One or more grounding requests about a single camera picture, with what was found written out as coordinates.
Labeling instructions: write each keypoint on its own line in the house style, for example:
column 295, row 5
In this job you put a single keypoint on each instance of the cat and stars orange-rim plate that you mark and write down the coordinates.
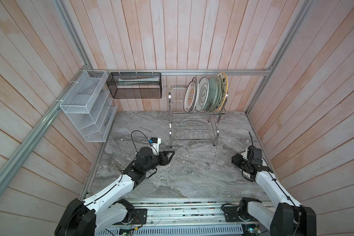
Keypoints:
column 224, row 82

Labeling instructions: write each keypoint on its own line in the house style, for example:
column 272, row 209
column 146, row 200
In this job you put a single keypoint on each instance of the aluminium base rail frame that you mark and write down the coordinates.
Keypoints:
column 188, row 216

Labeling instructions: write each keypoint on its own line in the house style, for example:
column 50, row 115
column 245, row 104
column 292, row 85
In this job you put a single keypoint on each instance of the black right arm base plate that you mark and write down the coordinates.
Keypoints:
column 231, row 213

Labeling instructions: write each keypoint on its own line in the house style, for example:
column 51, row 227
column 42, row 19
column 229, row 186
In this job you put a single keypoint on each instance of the pale green plate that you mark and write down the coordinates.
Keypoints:
column 212, row 93

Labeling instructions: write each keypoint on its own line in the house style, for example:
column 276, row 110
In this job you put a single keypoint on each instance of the cream plate with berry sprigs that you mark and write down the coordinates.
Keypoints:
column 219, row 93

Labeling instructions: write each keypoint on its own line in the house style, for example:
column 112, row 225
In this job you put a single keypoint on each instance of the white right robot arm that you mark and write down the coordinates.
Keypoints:
column 290, row 217

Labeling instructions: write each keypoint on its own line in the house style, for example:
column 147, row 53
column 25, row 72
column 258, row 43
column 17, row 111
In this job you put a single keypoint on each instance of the stainless steel dish rack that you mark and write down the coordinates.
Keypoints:
column 190, row 126

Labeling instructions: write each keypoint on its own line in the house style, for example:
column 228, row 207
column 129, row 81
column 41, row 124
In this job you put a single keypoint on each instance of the dark-rim lettered white plate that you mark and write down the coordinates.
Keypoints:
column 196, row 91

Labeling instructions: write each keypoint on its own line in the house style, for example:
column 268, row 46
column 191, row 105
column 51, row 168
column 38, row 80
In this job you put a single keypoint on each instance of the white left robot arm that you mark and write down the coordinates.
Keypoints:
column 107, row 207

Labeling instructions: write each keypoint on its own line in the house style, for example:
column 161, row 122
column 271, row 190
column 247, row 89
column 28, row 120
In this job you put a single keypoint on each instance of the orange sunburst plate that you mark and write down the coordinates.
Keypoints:
column 188, row 98

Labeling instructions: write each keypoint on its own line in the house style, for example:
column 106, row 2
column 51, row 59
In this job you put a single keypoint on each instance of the white plate with flower outline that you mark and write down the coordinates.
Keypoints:
column 202, row 94

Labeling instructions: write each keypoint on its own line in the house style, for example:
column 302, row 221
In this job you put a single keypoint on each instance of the white wire mesh shelf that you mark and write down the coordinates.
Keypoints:
column 90, row 106

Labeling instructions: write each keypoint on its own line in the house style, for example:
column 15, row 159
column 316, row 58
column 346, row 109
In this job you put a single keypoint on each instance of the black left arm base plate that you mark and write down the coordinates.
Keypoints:
column 135, row 216

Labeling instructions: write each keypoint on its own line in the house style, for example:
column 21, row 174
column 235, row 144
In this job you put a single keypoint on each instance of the black mesh wall basket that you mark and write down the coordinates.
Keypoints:
column 137, row 85

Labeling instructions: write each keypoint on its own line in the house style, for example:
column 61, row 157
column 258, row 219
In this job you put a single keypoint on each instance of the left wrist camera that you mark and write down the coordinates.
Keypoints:
column 155, row 142

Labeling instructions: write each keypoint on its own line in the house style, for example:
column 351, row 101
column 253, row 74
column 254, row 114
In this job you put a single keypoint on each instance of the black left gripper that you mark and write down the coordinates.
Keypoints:
column 163, row 160

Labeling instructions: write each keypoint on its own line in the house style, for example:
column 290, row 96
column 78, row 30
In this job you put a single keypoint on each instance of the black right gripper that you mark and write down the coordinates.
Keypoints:
column 236, row 160

